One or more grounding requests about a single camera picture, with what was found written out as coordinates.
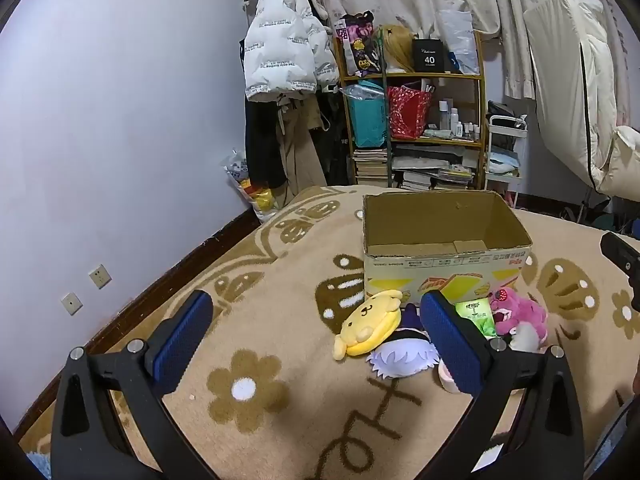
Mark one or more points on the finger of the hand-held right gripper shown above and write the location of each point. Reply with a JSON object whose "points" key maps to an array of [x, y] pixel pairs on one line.
{"points": [[620, 255]]}

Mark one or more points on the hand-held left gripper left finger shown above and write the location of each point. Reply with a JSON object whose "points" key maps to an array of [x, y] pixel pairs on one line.
{"points": [[182, 347]]}

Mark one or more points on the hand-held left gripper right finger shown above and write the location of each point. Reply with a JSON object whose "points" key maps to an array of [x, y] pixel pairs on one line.
{"points": [[447, 347]]}

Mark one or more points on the pink plastic-wrapped roll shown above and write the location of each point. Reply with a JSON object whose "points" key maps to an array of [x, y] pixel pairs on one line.
{"points": [[446, 377]]}

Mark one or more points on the green tissue pack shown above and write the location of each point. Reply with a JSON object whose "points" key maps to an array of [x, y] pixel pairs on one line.
{"points": [[475, 312]]}

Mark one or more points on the white-haired doll plush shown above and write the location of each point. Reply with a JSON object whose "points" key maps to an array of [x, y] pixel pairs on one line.
{"points": [[400, 357]]}

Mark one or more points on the pink bear plush toy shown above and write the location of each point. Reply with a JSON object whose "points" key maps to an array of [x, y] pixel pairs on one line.
{"points": [[522, 312]]}

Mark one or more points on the yellow dog plush toy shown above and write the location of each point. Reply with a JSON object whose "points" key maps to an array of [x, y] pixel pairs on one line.
{"points": [[367, 322]]}

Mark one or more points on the cardboard box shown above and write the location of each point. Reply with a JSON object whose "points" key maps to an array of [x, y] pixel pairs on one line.
{"points": [[440, 220]]}

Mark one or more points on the beige floral blanket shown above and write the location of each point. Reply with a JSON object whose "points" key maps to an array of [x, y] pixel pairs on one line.
{"points": [[280, 310]]}

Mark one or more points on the plastic bag with colourful contents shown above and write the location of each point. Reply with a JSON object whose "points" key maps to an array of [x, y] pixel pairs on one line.
{"points": [[250, 190]]}

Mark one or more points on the pile of books and papers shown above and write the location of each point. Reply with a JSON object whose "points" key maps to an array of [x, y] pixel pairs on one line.
{"points": [[430, 175]]}

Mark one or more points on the white trolley cart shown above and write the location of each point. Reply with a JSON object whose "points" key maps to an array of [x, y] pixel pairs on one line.
{"points": [[505, 125]]}

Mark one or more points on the white hanging duvet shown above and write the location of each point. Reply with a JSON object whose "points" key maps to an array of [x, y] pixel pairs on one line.
{"points": [[565, 85]]}

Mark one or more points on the blue fluffy cloth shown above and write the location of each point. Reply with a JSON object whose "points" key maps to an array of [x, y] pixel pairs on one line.
{"points": [[40, 467]]}

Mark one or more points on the person's grey trousers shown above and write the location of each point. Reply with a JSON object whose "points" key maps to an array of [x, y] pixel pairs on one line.
{"points": [[615, 445]]}

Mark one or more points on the stack of books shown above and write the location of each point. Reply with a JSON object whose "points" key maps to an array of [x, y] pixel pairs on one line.
{"points": [[370, 165]]}

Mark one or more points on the black hanging clothes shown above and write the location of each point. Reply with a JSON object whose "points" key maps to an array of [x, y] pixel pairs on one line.
{"points": [[262, 150]]}

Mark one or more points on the group of small bottles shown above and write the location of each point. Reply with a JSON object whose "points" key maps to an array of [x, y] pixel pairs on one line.
{"points": [[452, 120]]}

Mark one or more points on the beige hanging trousers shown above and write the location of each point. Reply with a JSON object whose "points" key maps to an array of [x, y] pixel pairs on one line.
{"points": [[300, 150]]}

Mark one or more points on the red gift bag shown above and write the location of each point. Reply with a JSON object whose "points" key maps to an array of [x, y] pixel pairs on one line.
{"points": [[407, 112]]}

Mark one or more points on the teal bag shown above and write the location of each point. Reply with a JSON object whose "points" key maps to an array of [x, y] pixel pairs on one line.
{"points": [[367, 120]]}

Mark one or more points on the wooden shelf unit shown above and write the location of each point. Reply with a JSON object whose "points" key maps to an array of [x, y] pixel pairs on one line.
{"points": [[415, 76]]}

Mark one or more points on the clear plastic bag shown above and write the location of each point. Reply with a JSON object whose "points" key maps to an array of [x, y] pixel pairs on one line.
{"points": [[457, 35]]}

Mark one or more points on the black box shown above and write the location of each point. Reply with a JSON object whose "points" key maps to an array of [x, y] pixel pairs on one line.
{"points": [[430, 57]]}

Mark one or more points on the blonde wig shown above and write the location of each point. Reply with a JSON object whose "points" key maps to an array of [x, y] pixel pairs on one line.
{"points": [[397, 47]]}

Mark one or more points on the purple printed packet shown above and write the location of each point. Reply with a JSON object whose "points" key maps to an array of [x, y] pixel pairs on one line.
{"points": [[357, 45]]}

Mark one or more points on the white puffer jacket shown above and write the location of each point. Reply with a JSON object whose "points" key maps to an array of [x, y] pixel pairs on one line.
{"points": [[280, 45]]}

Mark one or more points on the wall socket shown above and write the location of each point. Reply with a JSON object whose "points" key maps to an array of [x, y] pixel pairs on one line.
{"points": [[100, 276], [71, 304]]}

